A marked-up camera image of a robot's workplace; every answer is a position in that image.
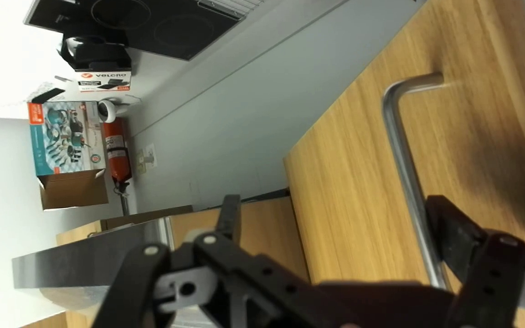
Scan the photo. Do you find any silver cabinet bar handle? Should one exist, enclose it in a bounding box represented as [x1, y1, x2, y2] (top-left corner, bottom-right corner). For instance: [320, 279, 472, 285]
[380, 72, 452, 290]

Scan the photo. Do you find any black induction cooktop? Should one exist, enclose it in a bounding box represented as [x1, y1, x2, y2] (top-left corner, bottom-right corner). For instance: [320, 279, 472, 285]
[23, 0, 258, 63]

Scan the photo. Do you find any white wall outlet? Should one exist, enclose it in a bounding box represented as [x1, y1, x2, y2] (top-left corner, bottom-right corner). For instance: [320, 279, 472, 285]
[140, 145, 156, 175]

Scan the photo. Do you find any steel range hood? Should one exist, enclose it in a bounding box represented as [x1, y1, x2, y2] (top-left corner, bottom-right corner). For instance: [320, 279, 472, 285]
[10, 221, 176, 312]

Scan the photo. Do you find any red fire extinguisher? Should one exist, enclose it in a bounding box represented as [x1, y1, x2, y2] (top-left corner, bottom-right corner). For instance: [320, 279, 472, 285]
[100, 117, 133, 197]

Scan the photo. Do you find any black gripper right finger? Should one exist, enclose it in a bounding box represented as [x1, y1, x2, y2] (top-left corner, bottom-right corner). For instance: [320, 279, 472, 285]
[424, 194, 525, 328]

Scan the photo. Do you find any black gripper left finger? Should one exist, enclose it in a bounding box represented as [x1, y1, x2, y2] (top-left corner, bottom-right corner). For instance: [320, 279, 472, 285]
[91, 194, 313, 328]

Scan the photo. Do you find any cookware print cardboard box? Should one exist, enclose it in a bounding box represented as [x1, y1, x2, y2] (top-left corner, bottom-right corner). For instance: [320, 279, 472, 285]
[27, 99, 111, 212]

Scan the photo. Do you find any white round object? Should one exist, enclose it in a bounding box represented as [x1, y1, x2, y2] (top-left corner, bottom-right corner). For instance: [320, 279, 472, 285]
[94, 99, 123, 124]

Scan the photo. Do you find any black pot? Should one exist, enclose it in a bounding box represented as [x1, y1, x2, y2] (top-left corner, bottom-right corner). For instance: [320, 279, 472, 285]
[60, 30, 133, 72]

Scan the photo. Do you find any black white product box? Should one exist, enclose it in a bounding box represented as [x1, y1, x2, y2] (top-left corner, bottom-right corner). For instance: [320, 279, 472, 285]
[74, 68, 134, 95]

